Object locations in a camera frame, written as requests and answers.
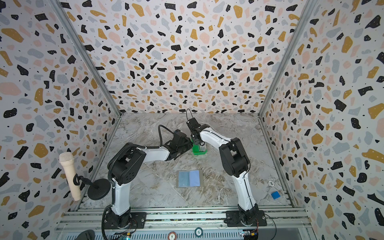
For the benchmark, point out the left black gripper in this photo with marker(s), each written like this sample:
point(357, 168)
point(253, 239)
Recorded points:
point(189, 142)

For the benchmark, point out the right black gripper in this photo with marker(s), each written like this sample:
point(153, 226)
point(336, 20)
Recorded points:
point(196, 138)

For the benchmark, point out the green card tray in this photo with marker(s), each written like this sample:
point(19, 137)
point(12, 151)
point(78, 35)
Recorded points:
point(199, 148)

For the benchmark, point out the teal credit card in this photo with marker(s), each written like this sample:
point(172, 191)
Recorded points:
point(183, 179)

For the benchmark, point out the blue credit card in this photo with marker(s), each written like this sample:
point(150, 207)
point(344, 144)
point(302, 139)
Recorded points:
point(195, 178)

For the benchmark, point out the grey card holder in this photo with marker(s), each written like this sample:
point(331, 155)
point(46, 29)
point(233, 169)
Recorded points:
point(202, 179)

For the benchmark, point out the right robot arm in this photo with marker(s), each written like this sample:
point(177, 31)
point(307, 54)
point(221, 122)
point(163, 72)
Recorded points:
point(235, 160)

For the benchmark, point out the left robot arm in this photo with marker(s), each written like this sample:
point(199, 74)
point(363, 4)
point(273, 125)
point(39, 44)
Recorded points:
point(125, 166)

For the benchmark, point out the green round marker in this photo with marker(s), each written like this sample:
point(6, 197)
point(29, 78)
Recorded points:
point(198, 232)

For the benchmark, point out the black microphone stand base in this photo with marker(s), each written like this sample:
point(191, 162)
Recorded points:
point(99, 189)

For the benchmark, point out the red round marker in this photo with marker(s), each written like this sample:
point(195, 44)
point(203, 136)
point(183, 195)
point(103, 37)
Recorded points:
point(172, 236)

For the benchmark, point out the blue tape piece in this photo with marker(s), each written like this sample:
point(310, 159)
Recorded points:
point(275, 195)

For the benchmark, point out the beige microphone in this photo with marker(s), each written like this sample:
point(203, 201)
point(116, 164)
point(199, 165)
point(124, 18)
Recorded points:
point(67, 161)

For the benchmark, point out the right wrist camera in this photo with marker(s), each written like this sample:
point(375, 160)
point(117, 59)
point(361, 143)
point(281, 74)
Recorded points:
point(193, 124)

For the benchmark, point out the aluminium mounting rail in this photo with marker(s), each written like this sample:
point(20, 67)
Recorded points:
point(283, 223)

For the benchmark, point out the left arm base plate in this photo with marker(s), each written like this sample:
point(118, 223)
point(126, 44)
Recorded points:
point(128, 219)

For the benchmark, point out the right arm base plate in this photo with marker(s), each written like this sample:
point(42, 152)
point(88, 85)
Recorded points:
point(245, 219)

